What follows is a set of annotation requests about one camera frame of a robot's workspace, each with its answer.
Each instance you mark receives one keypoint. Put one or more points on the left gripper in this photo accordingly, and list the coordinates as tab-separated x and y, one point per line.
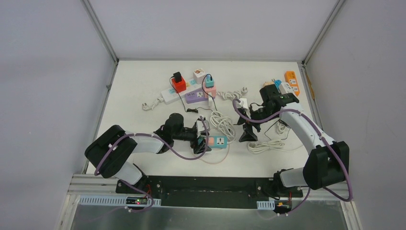
197	139

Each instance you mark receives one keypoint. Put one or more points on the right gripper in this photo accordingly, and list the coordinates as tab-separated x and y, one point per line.
248	135

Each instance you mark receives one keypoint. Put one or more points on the teal power strip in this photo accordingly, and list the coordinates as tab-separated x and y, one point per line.
218	142

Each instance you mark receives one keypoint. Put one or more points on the pink cube socket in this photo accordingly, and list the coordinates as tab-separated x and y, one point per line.
209	91

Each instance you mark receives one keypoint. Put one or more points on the purple power strip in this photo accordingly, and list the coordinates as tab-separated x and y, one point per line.
195	97

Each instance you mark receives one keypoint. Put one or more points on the teal charger plug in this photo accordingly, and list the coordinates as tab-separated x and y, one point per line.
209	81

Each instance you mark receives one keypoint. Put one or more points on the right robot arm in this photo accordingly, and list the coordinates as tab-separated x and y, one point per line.
328	160

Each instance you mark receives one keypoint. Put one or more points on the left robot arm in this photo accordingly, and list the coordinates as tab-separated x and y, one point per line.
109	153

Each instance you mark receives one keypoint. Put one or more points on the red cube socket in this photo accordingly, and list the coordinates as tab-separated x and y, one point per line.
180	86

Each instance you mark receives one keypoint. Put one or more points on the white cube socket with picture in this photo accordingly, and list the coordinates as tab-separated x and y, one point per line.
198	75

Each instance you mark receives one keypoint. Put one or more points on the white flat adapter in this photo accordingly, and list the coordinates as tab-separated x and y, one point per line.
210	102

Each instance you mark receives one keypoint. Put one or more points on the beige cube adapter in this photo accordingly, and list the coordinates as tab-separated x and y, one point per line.
268	83

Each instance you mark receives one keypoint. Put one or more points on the small blue adapter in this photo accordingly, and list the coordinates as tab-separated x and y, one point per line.
277	83

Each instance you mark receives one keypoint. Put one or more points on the white power strip right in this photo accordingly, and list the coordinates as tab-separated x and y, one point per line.
285	88

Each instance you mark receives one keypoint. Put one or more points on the orange power strip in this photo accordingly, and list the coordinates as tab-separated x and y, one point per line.
291	79

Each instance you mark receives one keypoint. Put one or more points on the black charger on red cube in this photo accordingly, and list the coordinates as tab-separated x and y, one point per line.
177	77

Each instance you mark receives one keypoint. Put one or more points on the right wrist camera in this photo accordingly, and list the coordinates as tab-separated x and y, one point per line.
243	104

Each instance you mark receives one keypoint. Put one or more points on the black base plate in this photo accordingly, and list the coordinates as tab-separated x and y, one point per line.
214	192

